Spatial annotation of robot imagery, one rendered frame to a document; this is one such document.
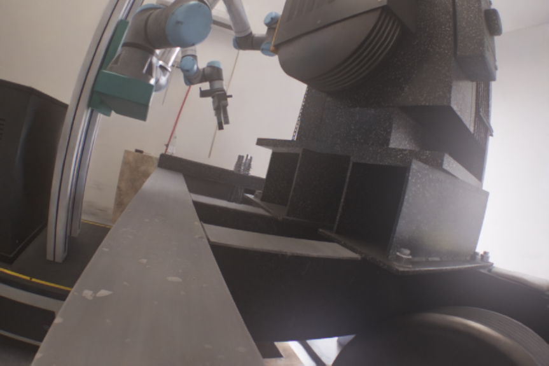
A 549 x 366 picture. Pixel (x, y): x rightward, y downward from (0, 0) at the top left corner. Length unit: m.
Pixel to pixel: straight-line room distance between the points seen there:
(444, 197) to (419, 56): 0.33
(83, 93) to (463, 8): 1.06
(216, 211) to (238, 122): 1.89
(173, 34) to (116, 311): 0.60
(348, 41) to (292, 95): 2.17
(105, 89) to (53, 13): 2.45
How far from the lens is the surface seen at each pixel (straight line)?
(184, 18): 0.69
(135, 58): 0.77
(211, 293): 0.27
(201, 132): 2.52
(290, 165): 1.01
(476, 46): 0.67
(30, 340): 1.03
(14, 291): 0.92
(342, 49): 0.68
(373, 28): 0.67
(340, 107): 0.78
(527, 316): 0.82
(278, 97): 2.74
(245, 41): 1.21
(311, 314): 0.57
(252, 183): 1.55
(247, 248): 0.45
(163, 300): 0.24
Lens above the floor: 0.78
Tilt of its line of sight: 2 degrees up
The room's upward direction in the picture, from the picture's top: 14 degrees clockwise
